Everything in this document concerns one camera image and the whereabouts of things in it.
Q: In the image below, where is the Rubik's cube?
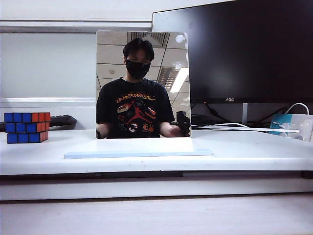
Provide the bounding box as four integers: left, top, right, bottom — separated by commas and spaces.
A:
4, 112, 51, 144

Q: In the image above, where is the square mirror with white base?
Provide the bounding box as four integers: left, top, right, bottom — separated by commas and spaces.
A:
64, 30, 213, 159

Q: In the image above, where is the dark grey keyboard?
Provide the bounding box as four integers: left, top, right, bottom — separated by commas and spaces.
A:
0, 115, 78, 132

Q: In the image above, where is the white raised board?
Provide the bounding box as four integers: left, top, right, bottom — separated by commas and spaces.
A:
0, 128, 313, 176

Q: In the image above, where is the black AOC monitor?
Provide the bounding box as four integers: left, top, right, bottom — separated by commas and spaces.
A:
152, 0, 313, 105

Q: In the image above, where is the white desk partition panel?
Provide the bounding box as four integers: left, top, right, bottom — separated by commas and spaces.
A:
0, 19, 154, 131

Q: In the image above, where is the blue and white box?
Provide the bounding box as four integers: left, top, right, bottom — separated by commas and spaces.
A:
269, 113, 312, 142

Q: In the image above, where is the black cable bundle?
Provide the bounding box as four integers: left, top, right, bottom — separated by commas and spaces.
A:
191, 102, 243, 126

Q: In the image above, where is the white curved cable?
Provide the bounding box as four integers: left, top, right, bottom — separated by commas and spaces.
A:
285, 102, 310, 116

